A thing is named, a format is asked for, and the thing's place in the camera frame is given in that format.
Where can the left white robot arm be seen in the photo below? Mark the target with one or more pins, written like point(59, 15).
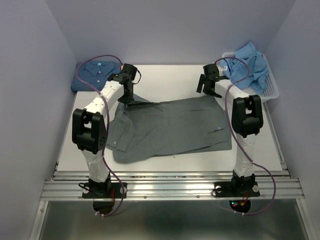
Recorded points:
point(90, 126)

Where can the white plastic basket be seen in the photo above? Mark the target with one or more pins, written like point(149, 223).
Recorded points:
point(271, 91)

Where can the grey long sleeve shirt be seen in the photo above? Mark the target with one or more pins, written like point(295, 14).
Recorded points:
point(192, 125)

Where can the blue checked folded shirt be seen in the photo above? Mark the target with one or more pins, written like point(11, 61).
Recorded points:
point(95, 73)

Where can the light blue crumpled shirt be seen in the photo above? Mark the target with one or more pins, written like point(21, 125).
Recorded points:
point(248, 68)

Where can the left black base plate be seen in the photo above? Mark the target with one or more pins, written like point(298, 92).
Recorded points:
point(114, 191)

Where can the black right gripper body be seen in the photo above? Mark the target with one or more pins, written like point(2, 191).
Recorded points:
point(203, 80)

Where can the aluminium rail frame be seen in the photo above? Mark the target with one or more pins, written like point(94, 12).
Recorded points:
point(171, 198)

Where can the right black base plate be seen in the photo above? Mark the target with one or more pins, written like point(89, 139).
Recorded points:
point(226, 189)

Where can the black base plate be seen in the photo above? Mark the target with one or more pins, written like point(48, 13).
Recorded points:
point(226, 189)
point(114, 191)

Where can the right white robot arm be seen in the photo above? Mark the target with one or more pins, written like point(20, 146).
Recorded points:
point(245, 121)

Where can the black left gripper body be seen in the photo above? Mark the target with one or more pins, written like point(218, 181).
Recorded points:
point(128, 96)

